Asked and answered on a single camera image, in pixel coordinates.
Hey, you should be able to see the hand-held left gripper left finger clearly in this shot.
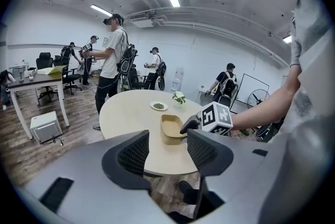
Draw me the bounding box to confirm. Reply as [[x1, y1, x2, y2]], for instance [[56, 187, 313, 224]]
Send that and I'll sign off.
[[22, 129, 176, 224]]

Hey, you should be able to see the black office chair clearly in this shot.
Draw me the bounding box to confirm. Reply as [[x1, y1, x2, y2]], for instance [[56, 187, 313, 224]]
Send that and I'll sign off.
[[128, 67, 147, 90], [35, 52, 59, 103], [53, 54, 83, 95]]

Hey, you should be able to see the person's right forearm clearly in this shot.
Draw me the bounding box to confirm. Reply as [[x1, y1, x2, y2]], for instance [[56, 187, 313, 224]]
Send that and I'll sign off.
[[231, 64, 303, 131]]

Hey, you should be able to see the black standing fan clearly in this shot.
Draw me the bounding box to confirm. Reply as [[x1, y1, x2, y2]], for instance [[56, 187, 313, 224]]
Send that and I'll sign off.
[[247, 88, 272, 137]]

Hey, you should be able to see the open white yellow box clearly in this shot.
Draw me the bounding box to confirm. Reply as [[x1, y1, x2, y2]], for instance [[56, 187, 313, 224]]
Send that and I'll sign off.
[[36, 65, 69, 80]]

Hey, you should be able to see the white flower potted plant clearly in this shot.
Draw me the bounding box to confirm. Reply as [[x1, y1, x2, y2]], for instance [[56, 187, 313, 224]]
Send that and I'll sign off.
[[172, 91, 186, 109]]

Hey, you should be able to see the black-framed whiteboard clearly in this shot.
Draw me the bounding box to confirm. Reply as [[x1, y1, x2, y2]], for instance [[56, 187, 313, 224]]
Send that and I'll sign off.
[[229, 73, 270, 115]]

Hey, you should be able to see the white box appliance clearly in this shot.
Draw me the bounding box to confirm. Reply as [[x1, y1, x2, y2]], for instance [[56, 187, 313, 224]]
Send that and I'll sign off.
[[29, 110, 63, 145]]

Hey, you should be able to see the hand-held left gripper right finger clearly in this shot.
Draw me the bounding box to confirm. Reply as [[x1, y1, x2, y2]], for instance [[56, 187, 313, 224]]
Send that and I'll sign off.
[[187, 128, 288, 224]]

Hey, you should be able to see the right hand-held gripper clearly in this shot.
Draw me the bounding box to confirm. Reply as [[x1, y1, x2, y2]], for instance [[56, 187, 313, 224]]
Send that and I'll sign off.
[[180, 101, 234, 138]]

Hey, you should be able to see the white plate of green peas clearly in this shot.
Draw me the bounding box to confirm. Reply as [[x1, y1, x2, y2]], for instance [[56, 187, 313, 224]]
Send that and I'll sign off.
[[149, 100, 169, 111]]

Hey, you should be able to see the white-framed desk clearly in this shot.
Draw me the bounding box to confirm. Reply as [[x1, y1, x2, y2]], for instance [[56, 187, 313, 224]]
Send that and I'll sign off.
[[7, 71, 71, 140]]

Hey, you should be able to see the person's grey t-shirt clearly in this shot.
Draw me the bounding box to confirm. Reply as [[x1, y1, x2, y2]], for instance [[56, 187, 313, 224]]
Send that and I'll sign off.
[[277, 0, 335, 145]]

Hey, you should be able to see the white water dispenser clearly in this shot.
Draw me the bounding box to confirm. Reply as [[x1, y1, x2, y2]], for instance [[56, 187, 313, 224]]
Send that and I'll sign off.
[[171, 66, 185, 93]]

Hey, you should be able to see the white ceiling air conditioner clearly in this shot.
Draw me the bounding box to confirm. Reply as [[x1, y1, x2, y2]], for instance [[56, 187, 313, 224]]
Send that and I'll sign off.
[[127, 10, 155, 29]]

